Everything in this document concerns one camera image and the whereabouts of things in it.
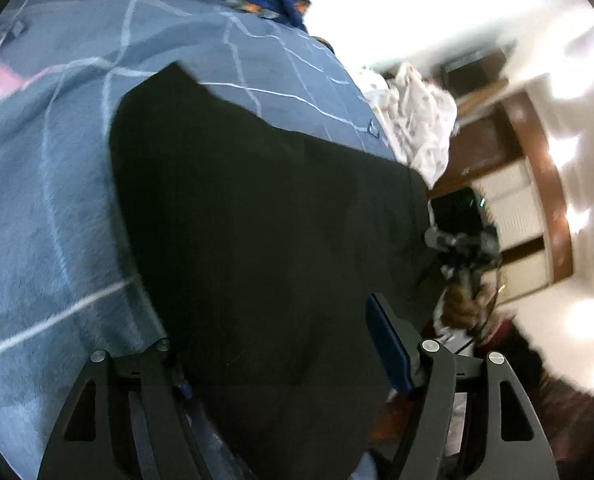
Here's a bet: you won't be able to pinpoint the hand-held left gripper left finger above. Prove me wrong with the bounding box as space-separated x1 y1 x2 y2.
37 337 213 480

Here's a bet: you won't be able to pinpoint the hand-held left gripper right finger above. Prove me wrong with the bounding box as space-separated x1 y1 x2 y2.
366 292 560 480

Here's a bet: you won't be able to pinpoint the black pants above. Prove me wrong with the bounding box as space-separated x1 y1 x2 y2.
110 62 445 480

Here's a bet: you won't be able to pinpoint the person's right forearm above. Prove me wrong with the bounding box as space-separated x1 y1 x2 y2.
477 310 594 413

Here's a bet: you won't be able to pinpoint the person's right hand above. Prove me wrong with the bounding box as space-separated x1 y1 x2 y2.
439 280 492 332

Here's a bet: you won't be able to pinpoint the wooden framed door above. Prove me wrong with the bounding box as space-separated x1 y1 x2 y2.
427 52 575 301

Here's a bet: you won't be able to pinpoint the white small-flower cloth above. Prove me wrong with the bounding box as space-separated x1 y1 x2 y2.
362 60 460 186

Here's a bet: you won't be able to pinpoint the blue grid pattern bed sheet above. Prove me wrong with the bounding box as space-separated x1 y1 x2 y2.
0 0 403 480

